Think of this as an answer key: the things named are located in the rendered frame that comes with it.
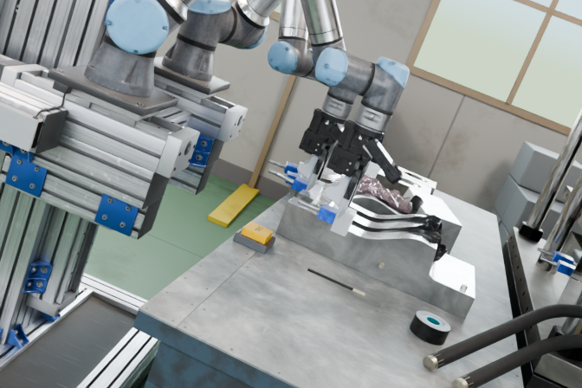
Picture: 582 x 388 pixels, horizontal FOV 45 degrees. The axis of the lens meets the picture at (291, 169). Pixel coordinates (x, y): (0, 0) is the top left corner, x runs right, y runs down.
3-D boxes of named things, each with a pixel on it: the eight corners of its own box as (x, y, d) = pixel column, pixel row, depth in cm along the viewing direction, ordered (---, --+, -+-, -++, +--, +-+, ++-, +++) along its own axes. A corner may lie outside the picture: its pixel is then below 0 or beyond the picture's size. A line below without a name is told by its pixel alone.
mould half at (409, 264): (274, 233, 176) (294, 184, 173) (299, 210, 201) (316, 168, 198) (464, 320, 168) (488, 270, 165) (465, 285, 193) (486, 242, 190)
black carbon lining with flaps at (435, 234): (312, 213, 179) (326, 179, 177) (325, 200, 195) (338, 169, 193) (441, 270, 174) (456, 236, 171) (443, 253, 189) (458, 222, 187)
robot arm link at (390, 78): (371, 51, 155) (405, 64, 157) (352, 98, 158) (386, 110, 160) (382, 57, 148) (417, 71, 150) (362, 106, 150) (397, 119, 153)
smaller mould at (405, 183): (370, 190, 257) (377, 172, 255) (375, 183, 271) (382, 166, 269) (421, 212, 253) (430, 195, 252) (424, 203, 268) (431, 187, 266)
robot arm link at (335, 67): (307, 74, 158) (352, 89, 161) (317, 83, 147) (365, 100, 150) (320, 40, 156) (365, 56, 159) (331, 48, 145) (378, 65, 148)
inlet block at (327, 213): (291, 213, 161) (300, 191, 160) (296, 209, 166) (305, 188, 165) (345, 236, 159) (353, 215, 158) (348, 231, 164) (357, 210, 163)
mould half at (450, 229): (290, 203, 205) (304, 169, 202) (287, 178, 230) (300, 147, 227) (447, 258, 211) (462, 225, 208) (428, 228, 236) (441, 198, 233)
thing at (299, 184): (270, 184, 192) (277, 166, 191) (274, 181, 197) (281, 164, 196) (313, 203, 190) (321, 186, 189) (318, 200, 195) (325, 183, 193)
